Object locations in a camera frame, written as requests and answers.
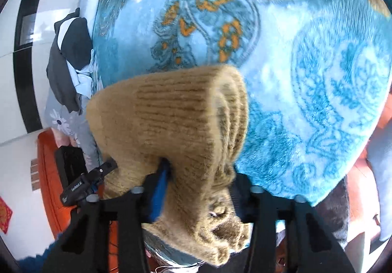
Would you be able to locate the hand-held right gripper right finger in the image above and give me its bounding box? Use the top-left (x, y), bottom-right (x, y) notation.
top-left (231, 173), bottom-right (353, 273)

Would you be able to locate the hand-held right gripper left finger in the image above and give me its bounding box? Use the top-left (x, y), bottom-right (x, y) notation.
top-left (41, 159), bottom-right (172, 273)

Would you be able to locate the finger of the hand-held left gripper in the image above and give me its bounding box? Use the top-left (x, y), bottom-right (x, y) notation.
top-left (90, 179), bottom-right (104, 197)
top-left (87, 159), bottom-right (119, 182)

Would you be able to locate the mustard knit sweater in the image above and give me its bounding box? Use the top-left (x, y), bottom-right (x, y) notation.
top-left (85, 64), bottom-right (250, 266)

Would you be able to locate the carved wooden headboard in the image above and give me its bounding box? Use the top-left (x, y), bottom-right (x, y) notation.
top-left (36, 131), bottom-right (147, 273)

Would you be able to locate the pink pillow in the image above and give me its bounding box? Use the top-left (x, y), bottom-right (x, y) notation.
top-left (51, 127), bottom-right (78, 148)

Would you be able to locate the pale blue daisy quilt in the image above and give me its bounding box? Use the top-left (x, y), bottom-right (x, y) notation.
top-left (44, 0), bottom-right (116, 176)

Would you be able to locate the dark cloth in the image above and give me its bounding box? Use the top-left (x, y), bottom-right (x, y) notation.
top-left (314, 175), bottom-right (350, 249)

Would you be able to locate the light blue shirt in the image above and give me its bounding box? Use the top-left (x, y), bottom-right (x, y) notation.
top-left (69, 49), bottom-right (99, 99)

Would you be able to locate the dark grey fleece garment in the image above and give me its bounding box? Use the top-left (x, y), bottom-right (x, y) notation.
top-left (46, 43), bottom-right (81, 112)

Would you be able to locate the light grey cloth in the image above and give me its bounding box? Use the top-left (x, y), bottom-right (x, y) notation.
top-left (365, 124), bottom-right (392, 244)

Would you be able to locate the charcoal garment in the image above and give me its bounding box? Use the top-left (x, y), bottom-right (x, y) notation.
top-left (54, 7), bottom-right (93, 71)

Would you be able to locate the white garment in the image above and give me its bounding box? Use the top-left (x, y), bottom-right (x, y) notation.
top-left (58, 19), bottom-right (74, 47)

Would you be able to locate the teal floral blanket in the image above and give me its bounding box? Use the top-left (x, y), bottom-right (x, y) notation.
top-left (91, 0), bottom-right (392, 265)

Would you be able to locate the red wall decoration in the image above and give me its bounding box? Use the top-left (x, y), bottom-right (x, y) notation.
top-left (0, 196), bottom-right (13, 234)

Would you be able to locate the white cable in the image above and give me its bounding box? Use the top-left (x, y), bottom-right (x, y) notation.
top-left (152, 264), bottom-right (204, 273)

